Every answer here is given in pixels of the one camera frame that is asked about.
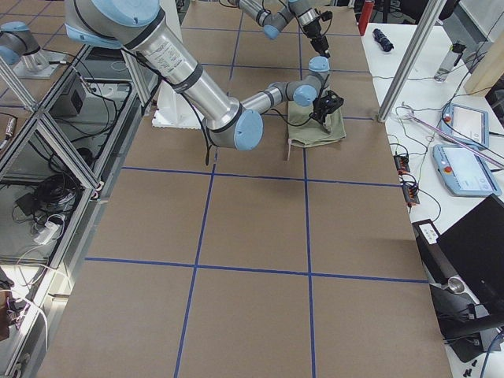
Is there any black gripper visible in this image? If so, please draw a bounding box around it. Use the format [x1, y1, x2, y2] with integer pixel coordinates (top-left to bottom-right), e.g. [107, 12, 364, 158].
[305, 21, 331, 58]
[310, 103, 332, 133]

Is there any olive green long-sleeve shirt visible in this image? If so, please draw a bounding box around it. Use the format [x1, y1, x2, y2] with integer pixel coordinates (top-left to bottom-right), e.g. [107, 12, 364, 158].
[287, 101, 347, 148]

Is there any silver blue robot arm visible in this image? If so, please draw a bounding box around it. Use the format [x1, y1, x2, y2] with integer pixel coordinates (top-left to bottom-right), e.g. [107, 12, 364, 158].
[65, 1, 343, 150]
[228, 0, 332, 58]

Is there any white price tag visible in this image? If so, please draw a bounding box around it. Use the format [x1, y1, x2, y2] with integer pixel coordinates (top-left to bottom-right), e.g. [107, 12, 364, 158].
[285, 139, 292, 161]

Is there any folded dark blue umbrella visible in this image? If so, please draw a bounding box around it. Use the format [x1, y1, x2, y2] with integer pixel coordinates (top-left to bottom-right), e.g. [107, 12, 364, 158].
[372, 28, 394, 53]

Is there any long metal rod tool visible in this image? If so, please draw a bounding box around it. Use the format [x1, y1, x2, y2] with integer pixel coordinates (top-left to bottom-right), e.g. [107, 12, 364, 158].
[397, 102, 503, 158]

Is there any orange black connector board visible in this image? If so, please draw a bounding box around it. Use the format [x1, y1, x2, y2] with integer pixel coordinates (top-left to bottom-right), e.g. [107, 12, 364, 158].
[393, 154, 410, 175]

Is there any clear water bottle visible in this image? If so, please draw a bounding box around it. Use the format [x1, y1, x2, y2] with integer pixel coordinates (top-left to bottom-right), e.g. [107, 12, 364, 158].
[434, 40, 466, 82]

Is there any far blue teach pendant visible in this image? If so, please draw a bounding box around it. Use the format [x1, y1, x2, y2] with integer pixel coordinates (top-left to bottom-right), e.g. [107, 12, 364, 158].
[439, 103, 489, 149]

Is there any blue teach pendant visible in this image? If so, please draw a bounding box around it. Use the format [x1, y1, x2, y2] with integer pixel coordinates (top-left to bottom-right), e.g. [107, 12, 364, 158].
[432, 144, 502, 198]
[439, 103, 489, 149]

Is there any near blue teach pendant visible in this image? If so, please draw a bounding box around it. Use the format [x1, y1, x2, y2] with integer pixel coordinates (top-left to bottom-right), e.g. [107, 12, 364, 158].
[432, 144, 502, 198]

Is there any black monitor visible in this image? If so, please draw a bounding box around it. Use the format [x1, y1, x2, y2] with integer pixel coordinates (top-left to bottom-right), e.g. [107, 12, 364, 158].
[437, 195, 503, 313]

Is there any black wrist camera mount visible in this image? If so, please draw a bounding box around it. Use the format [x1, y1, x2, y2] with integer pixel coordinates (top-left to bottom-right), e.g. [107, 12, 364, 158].
[318, 11, 333, 22]
[319, 90, 344, 114]

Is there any aluminium frame post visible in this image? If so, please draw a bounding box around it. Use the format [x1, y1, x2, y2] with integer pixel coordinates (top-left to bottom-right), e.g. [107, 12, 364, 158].
[376, 0, 447, 123]

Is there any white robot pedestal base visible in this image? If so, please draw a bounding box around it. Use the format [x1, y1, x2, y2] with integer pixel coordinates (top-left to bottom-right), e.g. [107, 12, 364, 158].
[151, 0, 213, 130]

